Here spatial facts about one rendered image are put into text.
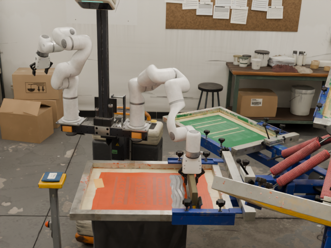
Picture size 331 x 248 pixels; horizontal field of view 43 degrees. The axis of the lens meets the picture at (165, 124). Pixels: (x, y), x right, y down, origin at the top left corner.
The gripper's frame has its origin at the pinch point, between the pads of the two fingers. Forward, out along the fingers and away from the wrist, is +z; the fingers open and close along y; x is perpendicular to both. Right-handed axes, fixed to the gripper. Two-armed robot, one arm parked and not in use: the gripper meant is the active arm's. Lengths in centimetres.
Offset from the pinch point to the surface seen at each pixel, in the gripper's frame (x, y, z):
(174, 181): -9.2, 8.5, 5.5
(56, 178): -9, 74, 4
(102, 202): 13.5, 46.0, 5.8
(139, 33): -380, 38, -24
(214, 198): 8.0, -11.7, 5.9
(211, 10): -378, -58, -57
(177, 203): 14.1, 7.9, 5.4
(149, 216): 29.0, 22.2, 3.7
